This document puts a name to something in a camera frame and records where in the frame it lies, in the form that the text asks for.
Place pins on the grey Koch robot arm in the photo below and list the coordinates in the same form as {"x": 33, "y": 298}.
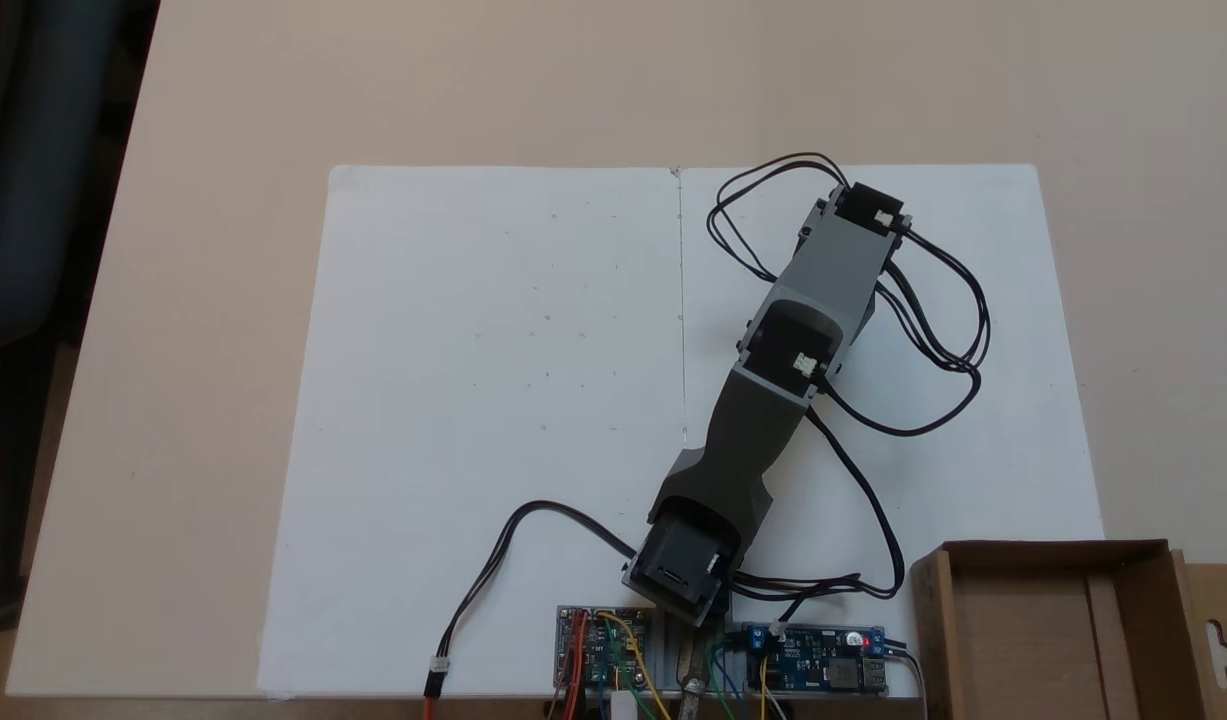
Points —
{"x": 753, "y": 440}

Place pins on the metal table clamp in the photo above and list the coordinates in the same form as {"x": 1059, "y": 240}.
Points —
{"x": 692, "y": 690}

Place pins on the white plastic connector block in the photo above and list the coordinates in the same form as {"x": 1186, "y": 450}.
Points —
{"x": 624, "y": 706}

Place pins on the blue circuit board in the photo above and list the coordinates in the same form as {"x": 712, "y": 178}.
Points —
{"x": 823, "y": 665}

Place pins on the brown cardboard box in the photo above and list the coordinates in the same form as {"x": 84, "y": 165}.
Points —
{"x": 1023, "y": 640}

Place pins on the dark office chair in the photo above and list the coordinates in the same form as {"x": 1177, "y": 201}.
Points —
{"x": 33, "y": 200}

